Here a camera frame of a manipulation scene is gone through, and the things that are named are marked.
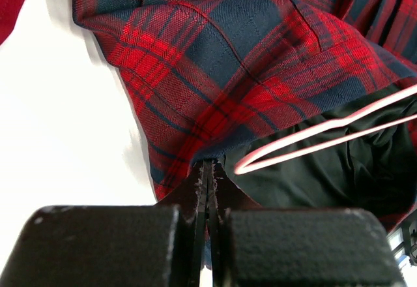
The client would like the red plaid skirt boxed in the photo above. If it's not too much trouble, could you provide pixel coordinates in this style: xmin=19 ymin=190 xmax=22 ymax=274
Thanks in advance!
xmin=72 ymin=0 xmax=416 ymax=199

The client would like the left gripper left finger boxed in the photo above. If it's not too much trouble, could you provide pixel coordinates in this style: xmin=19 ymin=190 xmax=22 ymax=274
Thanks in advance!
xmin=156 ymin=161 xmax=206 ymax=286

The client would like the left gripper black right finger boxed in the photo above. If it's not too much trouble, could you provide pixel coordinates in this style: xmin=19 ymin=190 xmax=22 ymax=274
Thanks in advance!
xmin=208 ymin=160 xmax=261 ymax=286

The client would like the pink hanger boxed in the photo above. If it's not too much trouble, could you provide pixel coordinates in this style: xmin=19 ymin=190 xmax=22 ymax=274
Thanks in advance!
xmin=234 ymin=83 xmax=417 ymax=175

